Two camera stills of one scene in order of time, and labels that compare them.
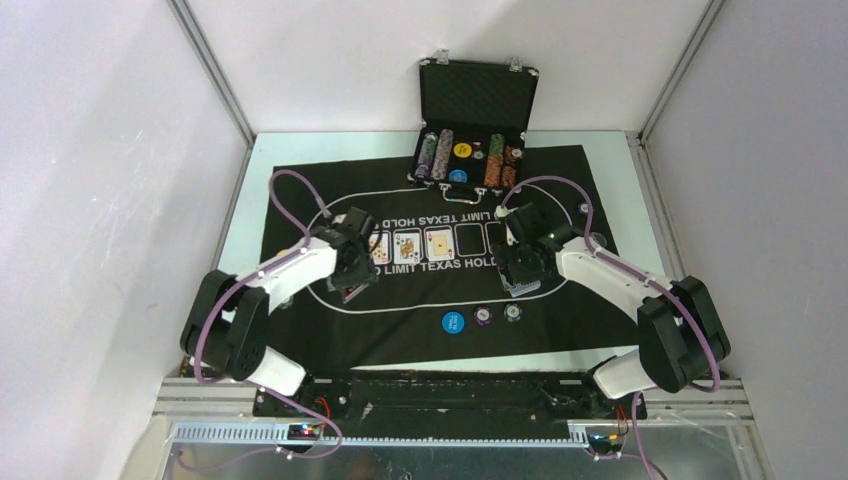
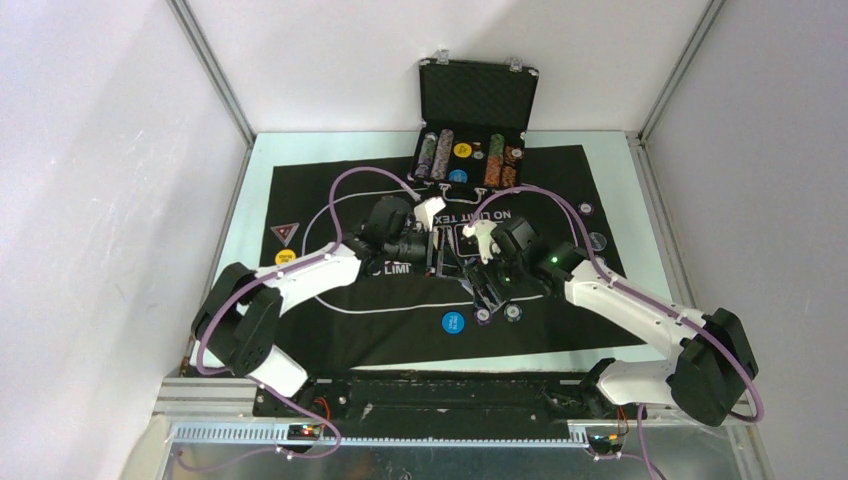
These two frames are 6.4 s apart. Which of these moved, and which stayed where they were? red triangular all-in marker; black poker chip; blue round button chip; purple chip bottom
Moved: red triangular all-in marker
Stayed: black poker chip; purple chip bottom; blue round button chip
